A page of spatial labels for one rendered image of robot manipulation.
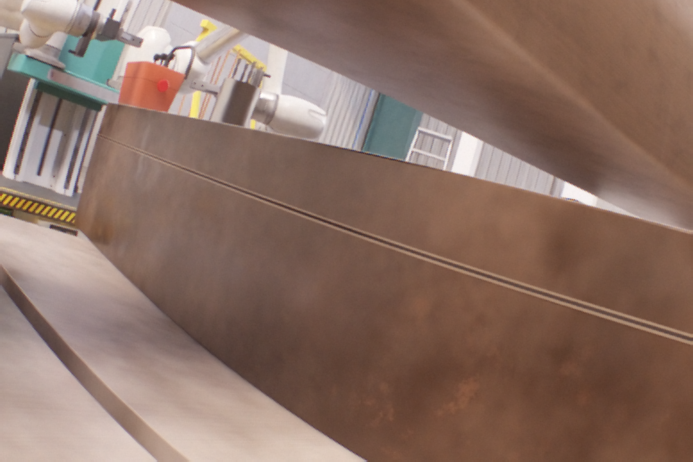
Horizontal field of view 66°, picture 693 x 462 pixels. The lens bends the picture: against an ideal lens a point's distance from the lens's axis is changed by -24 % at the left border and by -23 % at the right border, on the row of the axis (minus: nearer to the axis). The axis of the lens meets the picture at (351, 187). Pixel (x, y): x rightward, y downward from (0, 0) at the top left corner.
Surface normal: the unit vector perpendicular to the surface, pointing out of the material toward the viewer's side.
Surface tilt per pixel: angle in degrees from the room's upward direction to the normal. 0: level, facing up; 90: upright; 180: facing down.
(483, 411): 90
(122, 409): 90
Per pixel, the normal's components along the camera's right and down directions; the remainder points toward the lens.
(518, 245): -0.70, -0.26
